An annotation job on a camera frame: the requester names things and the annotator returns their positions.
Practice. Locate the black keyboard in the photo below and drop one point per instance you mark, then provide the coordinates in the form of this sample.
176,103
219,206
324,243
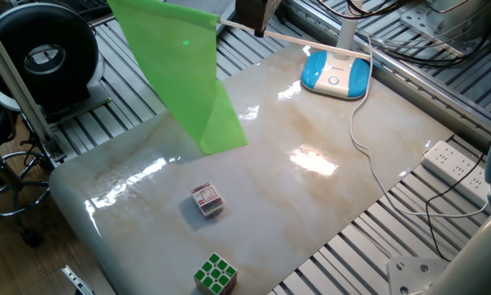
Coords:
95,3

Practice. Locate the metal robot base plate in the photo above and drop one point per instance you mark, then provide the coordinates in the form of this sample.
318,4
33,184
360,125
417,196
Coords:
409,274

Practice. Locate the white power strip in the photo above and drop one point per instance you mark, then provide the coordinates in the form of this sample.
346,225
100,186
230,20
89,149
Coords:
454,168

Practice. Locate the blue and white lamp base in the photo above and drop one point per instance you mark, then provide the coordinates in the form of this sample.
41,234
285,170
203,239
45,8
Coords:
331,78

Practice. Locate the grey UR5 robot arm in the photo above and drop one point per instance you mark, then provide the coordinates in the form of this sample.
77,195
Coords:
474,262

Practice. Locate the green flag with white stick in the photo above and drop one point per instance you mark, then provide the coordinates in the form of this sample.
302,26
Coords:
175,61

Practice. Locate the short aluminium profile piece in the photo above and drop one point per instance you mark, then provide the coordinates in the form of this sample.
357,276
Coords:
77,280

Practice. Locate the clear box of paper clips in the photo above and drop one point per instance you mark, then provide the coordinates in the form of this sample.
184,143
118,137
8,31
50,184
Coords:
206,198

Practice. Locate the black round fan device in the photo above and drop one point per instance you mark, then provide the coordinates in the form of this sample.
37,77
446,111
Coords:
69,33

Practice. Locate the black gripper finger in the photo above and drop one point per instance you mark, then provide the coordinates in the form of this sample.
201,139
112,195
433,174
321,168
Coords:
260,30

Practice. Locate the rubik's cube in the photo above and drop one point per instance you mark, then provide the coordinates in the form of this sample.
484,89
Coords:
215,274

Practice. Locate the grey mounting plate with post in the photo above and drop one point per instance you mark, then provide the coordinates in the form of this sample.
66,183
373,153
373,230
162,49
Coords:
462,12

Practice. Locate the aluminium frame bar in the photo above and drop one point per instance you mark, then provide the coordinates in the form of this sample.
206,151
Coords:
19,90

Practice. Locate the glossy marble pattern board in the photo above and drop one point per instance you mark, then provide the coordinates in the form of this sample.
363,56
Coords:
269,196

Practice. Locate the grey Schunk gripper body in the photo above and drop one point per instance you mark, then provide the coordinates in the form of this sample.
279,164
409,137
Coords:
255,12

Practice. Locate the long aluminium table rail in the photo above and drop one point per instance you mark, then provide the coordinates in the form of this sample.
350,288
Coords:
413,88

